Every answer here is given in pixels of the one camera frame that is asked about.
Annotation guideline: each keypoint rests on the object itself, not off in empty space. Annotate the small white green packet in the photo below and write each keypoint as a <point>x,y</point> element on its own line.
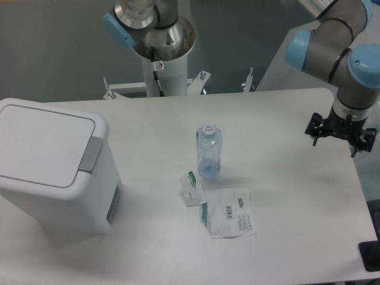
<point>192,189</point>

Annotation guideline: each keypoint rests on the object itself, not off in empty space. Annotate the white metal base frame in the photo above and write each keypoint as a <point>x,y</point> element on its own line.
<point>158,85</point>

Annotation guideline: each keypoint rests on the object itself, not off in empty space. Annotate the clear plastic water bottle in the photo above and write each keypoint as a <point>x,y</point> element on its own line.
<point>209,141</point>

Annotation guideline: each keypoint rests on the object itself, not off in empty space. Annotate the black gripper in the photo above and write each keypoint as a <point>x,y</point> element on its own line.
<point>342,128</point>

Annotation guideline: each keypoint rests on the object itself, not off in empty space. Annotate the large white plastic package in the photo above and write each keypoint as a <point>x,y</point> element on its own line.
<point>227,213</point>

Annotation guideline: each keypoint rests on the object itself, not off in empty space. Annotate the white push-lid trash can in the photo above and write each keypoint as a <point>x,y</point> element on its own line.
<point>57,166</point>

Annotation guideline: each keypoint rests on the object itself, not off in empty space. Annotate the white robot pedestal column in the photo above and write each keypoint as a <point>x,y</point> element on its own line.
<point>155,31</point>

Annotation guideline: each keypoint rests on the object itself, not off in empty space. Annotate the black device at table edge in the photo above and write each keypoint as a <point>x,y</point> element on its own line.
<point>369,252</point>

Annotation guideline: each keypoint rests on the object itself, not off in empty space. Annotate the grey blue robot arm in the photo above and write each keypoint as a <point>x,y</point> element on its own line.
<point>325,54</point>

